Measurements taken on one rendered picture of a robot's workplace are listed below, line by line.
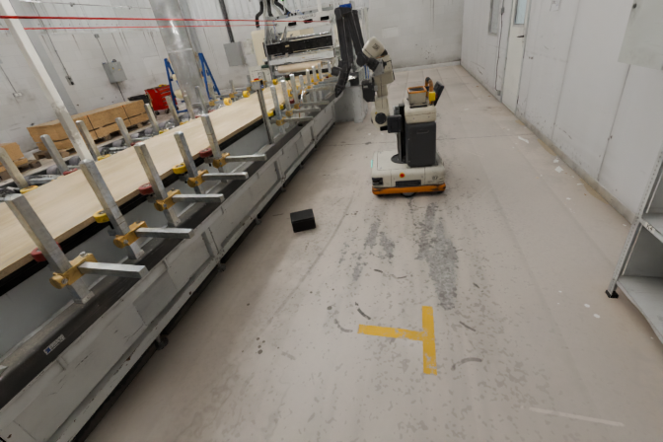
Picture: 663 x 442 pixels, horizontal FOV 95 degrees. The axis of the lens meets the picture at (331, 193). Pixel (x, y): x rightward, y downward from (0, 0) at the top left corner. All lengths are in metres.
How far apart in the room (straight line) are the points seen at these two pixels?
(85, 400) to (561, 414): 2.01
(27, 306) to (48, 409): 0.46
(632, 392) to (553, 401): 0.32
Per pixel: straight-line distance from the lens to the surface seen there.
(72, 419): 1.94
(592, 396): 1.83
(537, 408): 1.72
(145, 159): 1.62
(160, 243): 1.65
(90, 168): 1.47
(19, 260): 1.56
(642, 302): 2.11
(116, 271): 1.31
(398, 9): 11.69
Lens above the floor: 1.44
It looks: 27 degrees down
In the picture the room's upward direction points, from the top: 9 degrees counter-clockwise
